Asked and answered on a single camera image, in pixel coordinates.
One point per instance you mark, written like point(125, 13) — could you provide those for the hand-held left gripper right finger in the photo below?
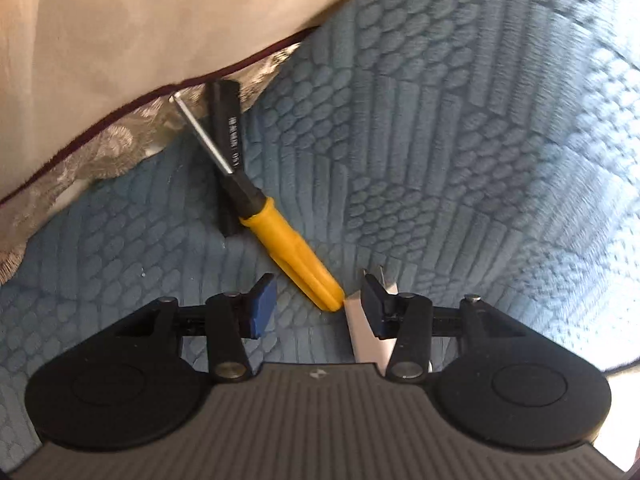
point(372, 310)

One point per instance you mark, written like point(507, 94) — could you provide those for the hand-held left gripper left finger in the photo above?
point(262, 305)

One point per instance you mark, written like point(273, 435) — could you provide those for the white charger plug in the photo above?
point(365, 345)

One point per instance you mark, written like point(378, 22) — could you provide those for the black lighter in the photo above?
point(226, 145)

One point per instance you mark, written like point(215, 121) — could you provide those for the blue textured bed sheet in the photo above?
point(425, 160)

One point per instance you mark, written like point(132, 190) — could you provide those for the beige lace edged quilt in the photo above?
point(125, 50)

